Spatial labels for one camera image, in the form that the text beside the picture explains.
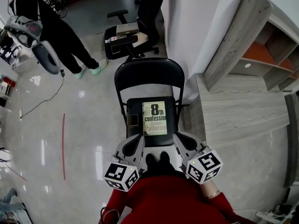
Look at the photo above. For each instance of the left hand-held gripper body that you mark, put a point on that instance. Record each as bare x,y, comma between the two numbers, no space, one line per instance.
119,175

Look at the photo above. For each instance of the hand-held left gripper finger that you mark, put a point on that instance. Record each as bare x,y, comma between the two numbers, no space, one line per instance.
120,149
140,150

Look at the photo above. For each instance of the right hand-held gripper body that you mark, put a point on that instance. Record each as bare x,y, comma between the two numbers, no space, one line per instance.
205,167

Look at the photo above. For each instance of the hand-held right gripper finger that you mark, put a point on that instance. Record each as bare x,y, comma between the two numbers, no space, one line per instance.
198,146
180,149

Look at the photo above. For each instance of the yellow paperback book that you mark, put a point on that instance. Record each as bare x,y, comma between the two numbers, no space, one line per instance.
154,118

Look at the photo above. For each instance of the person's right forearm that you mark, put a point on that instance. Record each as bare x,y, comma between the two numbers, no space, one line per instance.
217,199

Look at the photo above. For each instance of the grey wooden desk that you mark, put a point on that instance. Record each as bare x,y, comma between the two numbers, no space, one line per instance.
238,111

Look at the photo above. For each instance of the person's legs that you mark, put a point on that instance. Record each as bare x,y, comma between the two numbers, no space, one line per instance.
156,162

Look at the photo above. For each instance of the person's red top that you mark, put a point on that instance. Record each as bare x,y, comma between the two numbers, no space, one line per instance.
168,199

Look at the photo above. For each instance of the red floor tape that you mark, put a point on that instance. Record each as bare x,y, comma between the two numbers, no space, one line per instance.
63,148

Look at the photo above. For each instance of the black folding chair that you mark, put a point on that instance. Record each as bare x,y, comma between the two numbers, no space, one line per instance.
149,73

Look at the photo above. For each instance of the grey door step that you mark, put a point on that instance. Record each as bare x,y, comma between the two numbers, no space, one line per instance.
292,143

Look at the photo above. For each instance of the black office chair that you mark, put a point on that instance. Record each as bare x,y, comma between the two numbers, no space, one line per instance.
121,48

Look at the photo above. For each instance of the white paper sheets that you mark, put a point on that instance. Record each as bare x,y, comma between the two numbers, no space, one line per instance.
141,37

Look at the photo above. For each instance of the grey wooden shelf hutch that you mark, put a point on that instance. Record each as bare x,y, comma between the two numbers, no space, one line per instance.
233,36

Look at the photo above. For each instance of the grey wearable device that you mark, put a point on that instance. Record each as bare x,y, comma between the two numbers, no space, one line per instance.
44,55

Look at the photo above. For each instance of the cardboard box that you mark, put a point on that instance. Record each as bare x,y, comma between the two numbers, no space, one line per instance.
127,28

